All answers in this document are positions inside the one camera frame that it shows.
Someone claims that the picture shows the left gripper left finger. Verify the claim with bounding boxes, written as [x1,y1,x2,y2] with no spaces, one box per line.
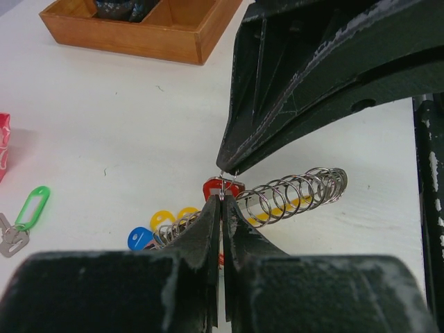
[1,196,221,332]

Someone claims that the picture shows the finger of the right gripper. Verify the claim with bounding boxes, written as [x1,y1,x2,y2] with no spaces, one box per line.
[216,1,374,173]
[228,46,443,174]

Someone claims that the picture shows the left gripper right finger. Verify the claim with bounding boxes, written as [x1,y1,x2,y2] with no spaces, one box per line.
[221,196,438,332]

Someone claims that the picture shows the key organiser ring with keys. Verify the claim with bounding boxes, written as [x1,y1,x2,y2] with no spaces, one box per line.
[127,166,348,259]

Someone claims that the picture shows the key with red tag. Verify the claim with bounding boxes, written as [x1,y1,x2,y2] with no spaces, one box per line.
[203,177,246,200]

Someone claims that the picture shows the key with green tag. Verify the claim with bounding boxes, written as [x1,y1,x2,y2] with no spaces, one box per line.
[1,186,51,258]

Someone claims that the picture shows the wooden compartment tray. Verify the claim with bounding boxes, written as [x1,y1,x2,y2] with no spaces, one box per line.
[39,1,241,65]

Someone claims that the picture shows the black coiled item left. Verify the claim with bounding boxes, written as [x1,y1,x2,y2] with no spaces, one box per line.
[94,0,160,23]

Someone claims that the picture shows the crumpled pink plastic bag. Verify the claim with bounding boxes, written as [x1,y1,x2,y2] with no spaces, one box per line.
[0,112,10,182]

